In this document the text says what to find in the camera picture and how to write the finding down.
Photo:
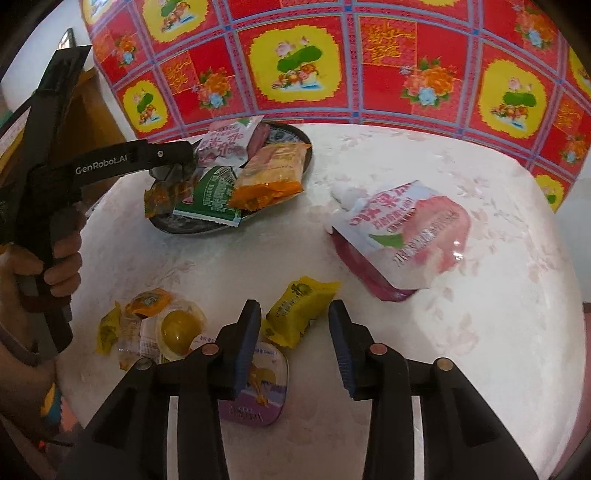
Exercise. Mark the multicoloured wristband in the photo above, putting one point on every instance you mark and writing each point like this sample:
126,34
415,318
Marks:
51,401

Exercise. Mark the purple jelly cup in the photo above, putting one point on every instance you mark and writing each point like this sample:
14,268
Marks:
268,383

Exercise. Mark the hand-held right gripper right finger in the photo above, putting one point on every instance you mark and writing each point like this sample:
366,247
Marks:
341,350

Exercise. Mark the blue patterned plate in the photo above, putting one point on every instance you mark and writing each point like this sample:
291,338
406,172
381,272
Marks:
182,225

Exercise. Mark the orange cracker packet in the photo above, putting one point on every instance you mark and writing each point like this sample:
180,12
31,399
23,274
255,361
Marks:
272,170

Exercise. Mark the framed picture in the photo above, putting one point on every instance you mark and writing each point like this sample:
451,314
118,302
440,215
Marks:
69,39

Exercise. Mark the pink peach jelly pouch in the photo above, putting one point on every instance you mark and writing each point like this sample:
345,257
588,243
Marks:
406,235

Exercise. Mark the red floral printed cloth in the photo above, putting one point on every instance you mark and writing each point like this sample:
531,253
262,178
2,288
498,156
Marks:
369,69

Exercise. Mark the person's left hand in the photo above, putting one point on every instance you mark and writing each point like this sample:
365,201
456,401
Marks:
64,267

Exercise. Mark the orange lidded jelly cup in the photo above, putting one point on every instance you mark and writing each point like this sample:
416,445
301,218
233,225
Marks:
147,301

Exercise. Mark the person's left forearm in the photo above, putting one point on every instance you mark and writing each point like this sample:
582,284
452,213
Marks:
23,378

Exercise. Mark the small orange candy packet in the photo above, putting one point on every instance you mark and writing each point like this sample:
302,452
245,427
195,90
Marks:
159,199

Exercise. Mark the large green snack packet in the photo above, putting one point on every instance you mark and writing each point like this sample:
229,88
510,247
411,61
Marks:
207,198

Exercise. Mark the wooden cabinet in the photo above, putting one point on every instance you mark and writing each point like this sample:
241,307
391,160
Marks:
101,124

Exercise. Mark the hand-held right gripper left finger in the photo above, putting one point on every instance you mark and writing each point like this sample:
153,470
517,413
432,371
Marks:
247,350

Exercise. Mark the yellow jelly cup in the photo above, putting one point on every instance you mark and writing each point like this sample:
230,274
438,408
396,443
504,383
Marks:
178,330

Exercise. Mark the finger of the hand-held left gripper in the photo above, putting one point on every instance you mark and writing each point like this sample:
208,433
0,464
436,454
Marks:
168,174
173,153

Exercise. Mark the clear plastic wrapper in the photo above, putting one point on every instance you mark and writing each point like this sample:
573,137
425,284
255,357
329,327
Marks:
130,346

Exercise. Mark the small yellow snack packet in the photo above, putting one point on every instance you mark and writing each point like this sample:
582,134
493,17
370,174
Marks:
107,330

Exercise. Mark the pink white spouted pouch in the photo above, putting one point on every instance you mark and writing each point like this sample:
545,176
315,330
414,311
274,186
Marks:
226,141

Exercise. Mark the yellow candy packet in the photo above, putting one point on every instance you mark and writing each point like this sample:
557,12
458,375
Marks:
295,314

